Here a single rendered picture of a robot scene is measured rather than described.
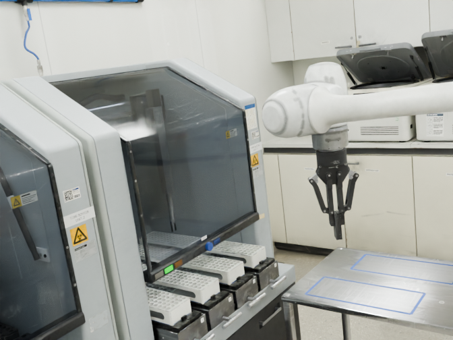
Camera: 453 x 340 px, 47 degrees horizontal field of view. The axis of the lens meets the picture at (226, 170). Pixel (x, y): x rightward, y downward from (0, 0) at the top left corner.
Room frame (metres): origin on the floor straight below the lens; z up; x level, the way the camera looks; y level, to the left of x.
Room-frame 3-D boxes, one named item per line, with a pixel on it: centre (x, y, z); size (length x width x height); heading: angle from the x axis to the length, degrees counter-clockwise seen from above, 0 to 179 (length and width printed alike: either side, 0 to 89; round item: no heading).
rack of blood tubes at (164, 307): (1.61, 0.32, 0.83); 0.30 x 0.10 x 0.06; 52
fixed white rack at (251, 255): (1.98, 0.03, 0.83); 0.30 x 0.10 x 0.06; 52
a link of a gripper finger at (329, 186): (1.28, -0.25, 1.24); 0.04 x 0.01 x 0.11; 179
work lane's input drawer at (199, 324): (1.70, 0.42, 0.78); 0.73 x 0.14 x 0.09; 52
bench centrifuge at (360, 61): (3.74, -1.18, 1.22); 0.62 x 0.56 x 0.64; 140
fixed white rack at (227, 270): (1.85, 0.13, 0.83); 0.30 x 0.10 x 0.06; 52
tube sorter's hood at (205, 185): (1.88, 0.28, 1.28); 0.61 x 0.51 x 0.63; 142
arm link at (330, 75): (1.27, -0.26, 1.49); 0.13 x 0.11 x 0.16; 139
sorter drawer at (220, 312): (1.82, 0.33, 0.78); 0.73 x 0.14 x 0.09; 52
